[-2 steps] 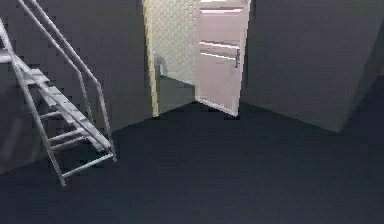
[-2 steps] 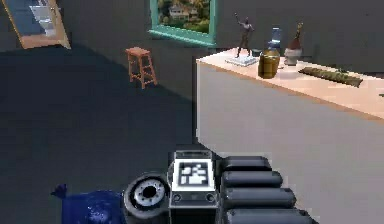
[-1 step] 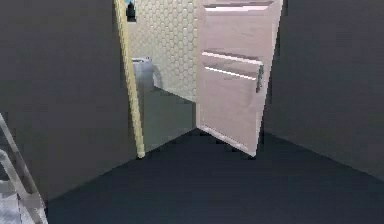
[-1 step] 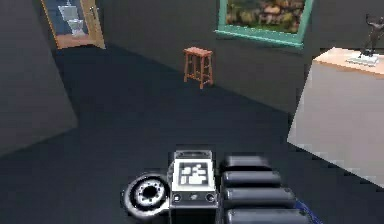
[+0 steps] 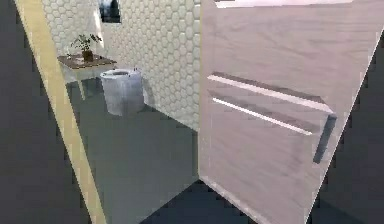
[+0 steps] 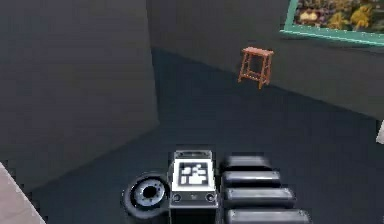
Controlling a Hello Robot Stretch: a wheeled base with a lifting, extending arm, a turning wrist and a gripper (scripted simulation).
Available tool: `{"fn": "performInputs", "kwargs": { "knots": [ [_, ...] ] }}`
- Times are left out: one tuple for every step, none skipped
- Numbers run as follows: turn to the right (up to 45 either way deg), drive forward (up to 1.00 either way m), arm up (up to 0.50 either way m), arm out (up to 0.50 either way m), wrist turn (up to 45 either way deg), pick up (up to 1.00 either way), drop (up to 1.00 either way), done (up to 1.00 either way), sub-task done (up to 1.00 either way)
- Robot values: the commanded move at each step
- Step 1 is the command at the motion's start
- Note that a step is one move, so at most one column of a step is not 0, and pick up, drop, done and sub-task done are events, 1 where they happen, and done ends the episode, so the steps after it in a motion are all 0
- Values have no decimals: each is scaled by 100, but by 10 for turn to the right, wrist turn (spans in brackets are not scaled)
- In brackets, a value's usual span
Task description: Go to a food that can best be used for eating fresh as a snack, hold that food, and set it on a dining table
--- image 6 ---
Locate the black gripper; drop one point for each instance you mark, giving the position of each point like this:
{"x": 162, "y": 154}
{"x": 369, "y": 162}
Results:
{"x": 146, "y": 195}

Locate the brown wooden stool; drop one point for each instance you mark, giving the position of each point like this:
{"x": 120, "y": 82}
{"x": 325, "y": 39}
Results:
{"x": 256, "y": 66}

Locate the white object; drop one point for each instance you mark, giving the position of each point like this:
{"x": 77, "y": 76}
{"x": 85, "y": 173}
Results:
{"x": 381, "y": 133}

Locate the green framed picture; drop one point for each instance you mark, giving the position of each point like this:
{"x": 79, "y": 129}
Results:
{"x": 336, "y": 16}

